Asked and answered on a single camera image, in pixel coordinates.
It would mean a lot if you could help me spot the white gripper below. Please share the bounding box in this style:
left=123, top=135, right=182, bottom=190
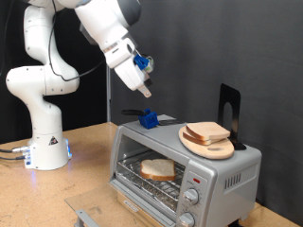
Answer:
left=103, top=37, right=153, bottom=98

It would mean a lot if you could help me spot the black metal bookend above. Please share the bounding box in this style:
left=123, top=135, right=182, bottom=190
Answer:
left=218, top=82, right=247, bottom=151

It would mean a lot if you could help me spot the silver oven knob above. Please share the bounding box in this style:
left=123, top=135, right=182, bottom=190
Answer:
left=177, top=212, right=196, bottom=227
left=183, top=187, right=201, bottom=206

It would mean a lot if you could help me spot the dark grey backdrop curtain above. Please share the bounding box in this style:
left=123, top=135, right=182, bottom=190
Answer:
left=111, top=0, right=303, bottom=226

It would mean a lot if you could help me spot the black backdrop curtain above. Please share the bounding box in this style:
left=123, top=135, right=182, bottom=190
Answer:
left=0, top=0, right=108, bottom=145

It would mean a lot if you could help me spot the wooden toy toast slice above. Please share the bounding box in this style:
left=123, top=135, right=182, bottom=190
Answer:
left=186, top=121, right=231, bottom=142

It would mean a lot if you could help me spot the bread slice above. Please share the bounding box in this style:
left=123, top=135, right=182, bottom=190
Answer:
left=139, top=158, right=176, bottom=182
left=182, top=131, right=213, bottom=147

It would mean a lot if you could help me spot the slotted spatula with blue block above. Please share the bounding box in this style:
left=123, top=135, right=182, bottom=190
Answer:
left=120, top=108, right=185, bottom=131

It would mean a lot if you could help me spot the round wooden plate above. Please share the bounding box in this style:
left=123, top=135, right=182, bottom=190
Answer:
left=178, top=126, right=235, bottom=160

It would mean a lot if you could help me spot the silver toaster oven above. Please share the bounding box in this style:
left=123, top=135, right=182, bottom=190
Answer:
left=108, top=113, right=263, bottom=227

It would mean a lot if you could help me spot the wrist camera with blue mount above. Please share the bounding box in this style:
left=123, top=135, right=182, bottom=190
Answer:
left=133, top=54, right=155, bottom=75

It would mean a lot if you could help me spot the vertical metal pole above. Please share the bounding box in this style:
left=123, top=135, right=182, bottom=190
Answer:
left=105, top=65, right=113, bottom=123

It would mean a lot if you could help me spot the wire oven rack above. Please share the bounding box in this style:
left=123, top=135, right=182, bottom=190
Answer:
left=116, top=149, right=187, bottom=216

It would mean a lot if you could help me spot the glass oven door with handle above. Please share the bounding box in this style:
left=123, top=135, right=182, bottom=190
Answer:
left=64, top=179, right=178, bottom=227

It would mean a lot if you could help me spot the robot base cable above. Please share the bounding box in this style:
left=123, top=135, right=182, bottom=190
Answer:
left=0, top=154, right=27, bottom=162
left=0, top=145, right=31, bottom=154

